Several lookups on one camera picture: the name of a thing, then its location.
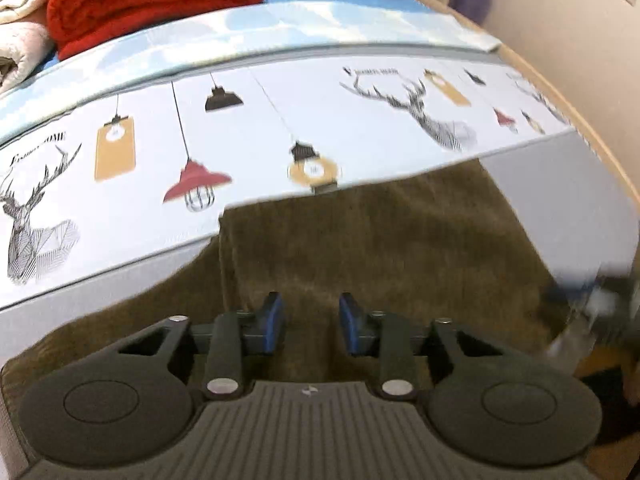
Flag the dark olive corduroy pants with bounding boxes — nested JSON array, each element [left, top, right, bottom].
[[0, 158, 574, 411]]

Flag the white deer print bedsheet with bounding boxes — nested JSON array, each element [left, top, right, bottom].
[[0, 54, 640, 480]]

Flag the cream folded blanket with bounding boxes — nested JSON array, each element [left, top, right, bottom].
[[1, 0, 53, 93]]

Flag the light blue patterned quilt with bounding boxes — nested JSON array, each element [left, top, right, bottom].
[[1, 0, 501, 142]]

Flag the wooden bed frame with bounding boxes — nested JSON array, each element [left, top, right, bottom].
[[418, 0, 640, 209]]

